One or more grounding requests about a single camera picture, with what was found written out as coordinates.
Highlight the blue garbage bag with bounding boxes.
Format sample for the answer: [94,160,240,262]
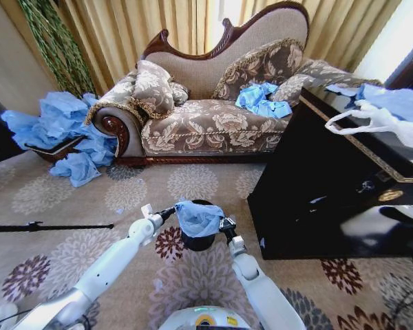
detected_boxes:
[173,200,226,239]

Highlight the black round trash bin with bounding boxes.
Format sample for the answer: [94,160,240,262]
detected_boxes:
[180,199,217,253]

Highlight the large crumpled blue bag pile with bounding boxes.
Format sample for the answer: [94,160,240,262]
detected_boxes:
[0,90,119,188]

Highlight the pale blue plastic bag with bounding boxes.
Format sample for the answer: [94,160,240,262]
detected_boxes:
[325,82,413,129]

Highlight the white robot front shell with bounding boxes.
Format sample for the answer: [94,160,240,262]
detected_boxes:
[157,306,253,330]

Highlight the floral chaise longue sofa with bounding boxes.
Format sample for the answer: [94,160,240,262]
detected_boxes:
[85,1,383,166]

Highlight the glossy black cabinet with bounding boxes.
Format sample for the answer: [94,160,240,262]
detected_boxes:
[246,86,413,261]

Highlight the black tripod leg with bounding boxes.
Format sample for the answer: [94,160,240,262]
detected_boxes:
[0,221,115,234]

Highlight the small floral bolster cushion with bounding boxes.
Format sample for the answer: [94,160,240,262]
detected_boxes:
[169,80,191,106]

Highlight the floral square cushion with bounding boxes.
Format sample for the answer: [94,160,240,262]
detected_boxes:
[129,59,176,120]

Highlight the crumpled blue bags on sofa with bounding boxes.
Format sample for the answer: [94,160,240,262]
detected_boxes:
[235,81,293,120]

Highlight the large floral fringed cushion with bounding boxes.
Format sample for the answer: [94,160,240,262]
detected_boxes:
[213,38,306,102]

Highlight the yellow pleated curtain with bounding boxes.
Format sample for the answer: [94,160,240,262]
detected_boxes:
[0,0,403,97]

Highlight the green hanging plant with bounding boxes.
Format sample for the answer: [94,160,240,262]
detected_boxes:
[17,0,97,98]

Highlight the white plastic handle bag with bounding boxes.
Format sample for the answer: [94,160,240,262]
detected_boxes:
[324,99,413,154]

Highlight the thin black cable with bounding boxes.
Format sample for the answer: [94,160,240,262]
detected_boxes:
[388,257,413,330]

